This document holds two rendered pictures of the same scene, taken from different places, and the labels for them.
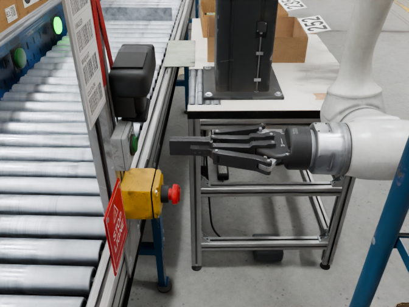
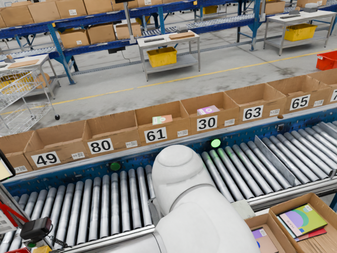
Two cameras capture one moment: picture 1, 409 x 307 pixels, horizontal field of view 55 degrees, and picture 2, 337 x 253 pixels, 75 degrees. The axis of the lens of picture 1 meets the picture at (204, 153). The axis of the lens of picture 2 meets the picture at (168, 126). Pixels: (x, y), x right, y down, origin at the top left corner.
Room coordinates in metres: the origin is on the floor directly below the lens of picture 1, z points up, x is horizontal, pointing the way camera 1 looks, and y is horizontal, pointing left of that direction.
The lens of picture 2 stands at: (1.18, -0.58, 1.92)
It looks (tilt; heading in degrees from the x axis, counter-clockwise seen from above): 34 degrees down; 80
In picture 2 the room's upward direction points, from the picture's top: 8 degrees counter-clockwise
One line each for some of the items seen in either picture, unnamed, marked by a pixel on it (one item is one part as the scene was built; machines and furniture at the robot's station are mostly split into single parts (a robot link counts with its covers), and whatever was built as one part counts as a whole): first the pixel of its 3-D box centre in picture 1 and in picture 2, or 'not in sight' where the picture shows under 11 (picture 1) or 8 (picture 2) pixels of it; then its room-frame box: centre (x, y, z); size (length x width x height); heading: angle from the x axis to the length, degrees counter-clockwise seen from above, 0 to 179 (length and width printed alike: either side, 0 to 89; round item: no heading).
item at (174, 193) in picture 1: (168, 194); not in sight; (0.57, 0.07, 0.84); 0.04 x 0.04 x 0.04; 88
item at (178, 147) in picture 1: (190, 147); not in sight; (0.56, 0.02, 0.95); 0.07 x 0.01 x 0.03; 88
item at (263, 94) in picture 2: not in sight; (252, 102); (2.16, 0.85, 0.96); 0.39 x 0.29 x 0.17; 178
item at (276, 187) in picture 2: (124, 29); (259, 165); (1.96, 0.40, 0.72); 0.52 x 0.05 x 0.05; 88
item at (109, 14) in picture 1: (127, 16); (272, 158); (2.06, 0.40, 0.76); 0.46 x 0.01 x 0.09; 88
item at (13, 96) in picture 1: (78, 100); (153, 191); (1.18, 0.42, 0.72); 0.52 x 0.05 x 0.05; 88
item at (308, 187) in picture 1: (254, 133); not in sight; (1.57, -0.23, 0.36); 1.00 x 0.58 x 0.72; 1
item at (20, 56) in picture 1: (21, 58); not in sight; (1.35, 0.65, 0.81); 0.07 x 0.01 x 0.07; 178
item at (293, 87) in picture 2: not in sight; (294, 93); (2.55, 0.83, 0.96); 0.39 x 0.29 x 0.17; 178
